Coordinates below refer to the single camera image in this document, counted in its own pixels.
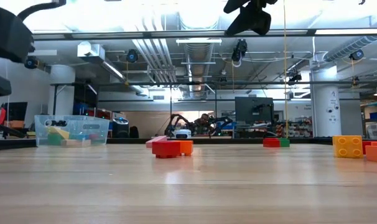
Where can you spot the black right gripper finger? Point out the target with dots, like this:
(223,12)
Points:
(254,21)
(233,6)

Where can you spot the red toy brick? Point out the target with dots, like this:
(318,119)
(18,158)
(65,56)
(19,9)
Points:
(165,149)
(366,146)
(271,142)

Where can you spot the green toy brick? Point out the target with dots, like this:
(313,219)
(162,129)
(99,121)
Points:
(285,142)

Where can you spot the pink long wooden block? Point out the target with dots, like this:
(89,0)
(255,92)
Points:
(154,140)

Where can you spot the yellow toy brick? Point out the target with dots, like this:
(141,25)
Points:
(347,147)

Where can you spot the blue wooden block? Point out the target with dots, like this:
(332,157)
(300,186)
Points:
(79,137)

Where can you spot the natural wood long block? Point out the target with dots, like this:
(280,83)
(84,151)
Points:
(76,143)

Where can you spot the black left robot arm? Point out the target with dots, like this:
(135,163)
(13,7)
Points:
(8,37)

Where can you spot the black background robot arm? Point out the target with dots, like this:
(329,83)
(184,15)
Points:
(177,123)
(221,123)

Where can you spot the white ceiling light bar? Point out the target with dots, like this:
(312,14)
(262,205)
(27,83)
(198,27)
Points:
(198,41)

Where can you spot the black ceiling-hung device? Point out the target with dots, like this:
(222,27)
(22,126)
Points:
(295,77)

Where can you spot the dark computer monitor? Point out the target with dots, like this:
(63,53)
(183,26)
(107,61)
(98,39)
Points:
(254,110)

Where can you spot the person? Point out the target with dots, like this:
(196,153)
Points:
(203,123)

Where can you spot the parts storage shelf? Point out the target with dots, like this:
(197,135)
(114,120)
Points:
(297,127)

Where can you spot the white box device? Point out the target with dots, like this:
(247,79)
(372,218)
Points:
(182,133)

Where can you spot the white ceiling air unit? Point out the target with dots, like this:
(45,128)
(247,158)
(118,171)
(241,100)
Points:
(90,49)

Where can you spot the black cylindrical appliance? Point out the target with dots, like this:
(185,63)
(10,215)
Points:
(120,127)

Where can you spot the dark shelf unit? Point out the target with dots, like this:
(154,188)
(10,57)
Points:
(85,93)

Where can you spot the clear plastic bin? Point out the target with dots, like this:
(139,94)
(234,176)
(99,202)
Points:
(82,123)

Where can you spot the black screen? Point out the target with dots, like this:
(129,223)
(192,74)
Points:
(15,111)

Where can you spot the orange box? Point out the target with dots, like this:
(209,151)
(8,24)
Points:
(15,124)

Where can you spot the silver ventilation duct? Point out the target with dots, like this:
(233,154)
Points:
(350,46)
(198,68)

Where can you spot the black background rig frame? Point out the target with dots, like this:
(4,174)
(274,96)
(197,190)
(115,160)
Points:
(176,83)

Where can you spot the black aluminium table frame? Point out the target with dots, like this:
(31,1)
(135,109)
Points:
(129,141)

